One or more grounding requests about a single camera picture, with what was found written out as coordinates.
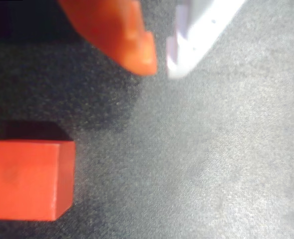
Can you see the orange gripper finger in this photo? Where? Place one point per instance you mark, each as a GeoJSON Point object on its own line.
{"type": "Point", "coordinates": [117, 32]}

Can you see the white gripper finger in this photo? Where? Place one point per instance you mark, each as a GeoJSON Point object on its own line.
{"type": "Point", "coordinates": [199, 30]}

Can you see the red cube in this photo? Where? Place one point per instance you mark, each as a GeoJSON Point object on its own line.
{"type": "Point", "coordinates": [25, 179]}

